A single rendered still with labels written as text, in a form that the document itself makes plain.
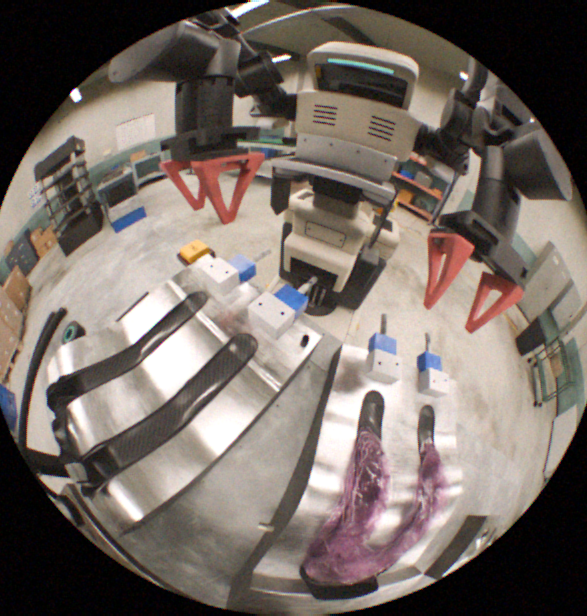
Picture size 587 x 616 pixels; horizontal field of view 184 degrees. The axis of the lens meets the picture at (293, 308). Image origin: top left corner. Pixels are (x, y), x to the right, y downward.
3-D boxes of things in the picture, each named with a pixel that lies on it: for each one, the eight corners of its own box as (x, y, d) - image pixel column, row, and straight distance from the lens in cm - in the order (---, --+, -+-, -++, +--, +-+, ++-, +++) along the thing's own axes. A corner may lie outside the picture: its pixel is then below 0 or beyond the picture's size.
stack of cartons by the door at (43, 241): (60, 237, 713) (50, 215, 705) (58, 241, 683) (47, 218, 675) (43, 254, 749) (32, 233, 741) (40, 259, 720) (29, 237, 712)
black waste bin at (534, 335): (512, 330, 426) (535, 310, 415) (522, 345, 456) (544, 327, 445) (514, 348, 390) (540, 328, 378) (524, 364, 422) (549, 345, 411)
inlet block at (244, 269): (260, 256, 38) (260, 234, 35) (278, 267, 36) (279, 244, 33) (208, 290, 33) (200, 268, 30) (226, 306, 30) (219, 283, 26)
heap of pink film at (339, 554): (347, 421, 26) (379, 418, 19) (440, 438, 37) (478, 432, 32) (278, 571, 34) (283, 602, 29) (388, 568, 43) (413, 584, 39)
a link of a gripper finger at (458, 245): (471, 340, 21) (514, 255, 22) (419, 312, 17) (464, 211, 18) (445, 313, 26) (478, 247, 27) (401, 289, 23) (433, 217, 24)
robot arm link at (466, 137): (470, 138, 51) (448, 125, 50) (491, 115, 46) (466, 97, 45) (469, 167, 45) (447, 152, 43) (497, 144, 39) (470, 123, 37)
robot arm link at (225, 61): (249, 45, 27) (198, 55, 29) (225, 22, 21) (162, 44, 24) (242, 92, 24) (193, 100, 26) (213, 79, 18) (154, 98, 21)
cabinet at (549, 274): (509, 292, 610) (549, 239, 606) (526, 315, 663) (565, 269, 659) (512, 301, 569) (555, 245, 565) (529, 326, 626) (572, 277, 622)
